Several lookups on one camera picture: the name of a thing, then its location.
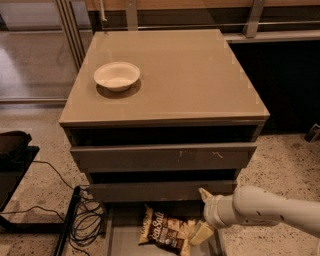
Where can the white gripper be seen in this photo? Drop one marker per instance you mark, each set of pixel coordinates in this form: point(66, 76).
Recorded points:
point(210, 211)

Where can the brown sea salt chip bag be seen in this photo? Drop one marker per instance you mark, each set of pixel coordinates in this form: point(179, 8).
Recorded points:
point(166, 232)

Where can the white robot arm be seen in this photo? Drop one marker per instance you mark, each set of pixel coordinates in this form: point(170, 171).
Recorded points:
point(254, 206)

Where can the grey middle drawer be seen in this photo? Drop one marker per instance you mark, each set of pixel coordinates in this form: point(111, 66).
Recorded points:
point(159, 191)

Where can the grey drawer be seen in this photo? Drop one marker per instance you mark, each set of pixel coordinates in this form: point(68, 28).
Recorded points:
point(180, 157)
point(159, 191)
point(124, 225)

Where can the grey top drawer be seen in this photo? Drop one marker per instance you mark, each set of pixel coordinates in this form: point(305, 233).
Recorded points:
point(180, 157)

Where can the grey bottom drawer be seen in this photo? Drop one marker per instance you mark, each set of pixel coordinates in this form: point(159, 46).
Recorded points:
point(124, 225)

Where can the grey drawer cabinet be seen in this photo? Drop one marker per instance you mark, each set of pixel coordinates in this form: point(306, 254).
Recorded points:
point(191, 90)

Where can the small dark floor object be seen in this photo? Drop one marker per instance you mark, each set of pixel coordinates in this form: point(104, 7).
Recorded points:
point(313, 133)

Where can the white paper bowl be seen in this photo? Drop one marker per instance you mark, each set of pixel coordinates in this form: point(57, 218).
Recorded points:
point(117, 76)

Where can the black metal stand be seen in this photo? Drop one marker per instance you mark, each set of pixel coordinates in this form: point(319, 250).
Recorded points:
point(12, 176)

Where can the dark object on stand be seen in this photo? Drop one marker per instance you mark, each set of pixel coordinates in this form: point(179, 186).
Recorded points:
point(13, 143)

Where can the metal railing frame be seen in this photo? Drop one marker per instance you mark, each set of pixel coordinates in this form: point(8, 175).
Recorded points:
point(239, 20)

